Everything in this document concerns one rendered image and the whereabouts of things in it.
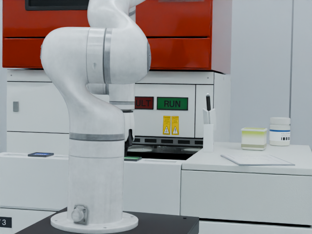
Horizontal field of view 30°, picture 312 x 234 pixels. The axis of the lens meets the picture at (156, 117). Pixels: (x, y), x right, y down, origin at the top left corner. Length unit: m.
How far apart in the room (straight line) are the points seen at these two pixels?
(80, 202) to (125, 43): 0.34
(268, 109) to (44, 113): 1.69
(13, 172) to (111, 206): 0.50
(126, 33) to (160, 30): 0.90
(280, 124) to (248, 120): 1.58
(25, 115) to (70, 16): 0.43
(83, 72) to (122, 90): 0.67
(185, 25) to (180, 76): 0.19
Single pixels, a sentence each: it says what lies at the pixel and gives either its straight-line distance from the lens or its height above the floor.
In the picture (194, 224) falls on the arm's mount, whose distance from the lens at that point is 1.32.
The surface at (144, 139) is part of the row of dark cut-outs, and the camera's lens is 2.18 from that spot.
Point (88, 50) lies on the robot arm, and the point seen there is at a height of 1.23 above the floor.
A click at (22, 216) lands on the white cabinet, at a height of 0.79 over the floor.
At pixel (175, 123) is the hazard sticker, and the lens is 2.15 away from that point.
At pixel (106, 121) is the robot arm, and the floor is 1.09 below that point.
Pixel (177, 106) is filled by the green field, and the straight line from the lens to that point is 2.14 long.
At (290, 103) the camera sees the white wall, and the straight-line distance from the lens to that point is 3.59.
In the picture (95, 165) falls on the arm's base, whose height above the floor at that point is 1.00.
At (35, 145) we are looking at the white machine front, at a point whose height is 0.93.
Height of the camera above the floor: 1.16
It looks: 3 degrees down
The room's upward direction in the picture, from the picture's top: 1 degrees clockwise
